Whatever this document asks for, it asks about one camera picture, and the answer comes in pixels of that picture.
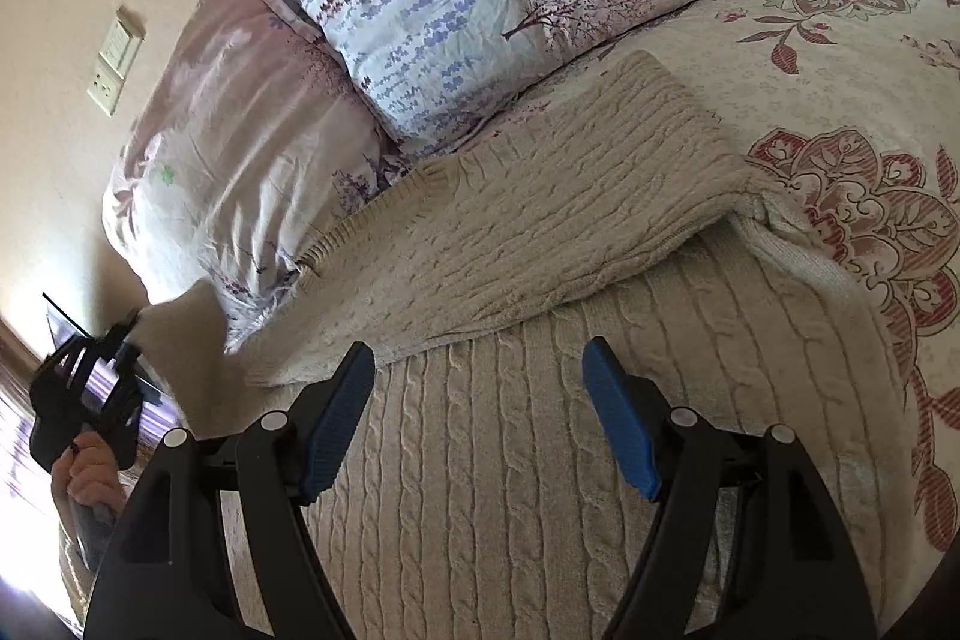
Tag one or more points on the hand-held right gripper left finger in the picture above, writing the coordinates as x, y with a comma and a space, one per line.
341, 415

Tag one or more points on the person's left hand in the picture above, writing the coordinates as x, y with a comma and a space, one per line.
86, 471

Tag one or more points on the floral quilt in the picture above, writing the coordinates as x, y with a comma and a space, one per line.
825, 85

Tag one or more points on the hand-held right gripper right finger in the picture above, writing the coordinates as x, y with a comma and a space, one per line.
622, 415

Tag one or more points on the white wall socket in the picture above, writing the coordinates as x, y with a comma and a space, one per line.
103, 87

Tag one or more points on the pink lavender print pillow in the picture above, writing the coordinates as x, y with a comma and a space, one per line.
247, 145

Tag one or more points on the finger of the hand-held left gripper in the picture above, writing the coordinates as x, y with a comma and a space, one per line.
129, 359
71, 355

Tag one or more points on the white wall switch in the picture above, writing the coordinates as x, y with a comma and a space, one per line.
120, 39

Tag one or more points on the dark nightstand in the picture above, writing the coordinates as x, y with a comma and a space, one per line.
161, 401

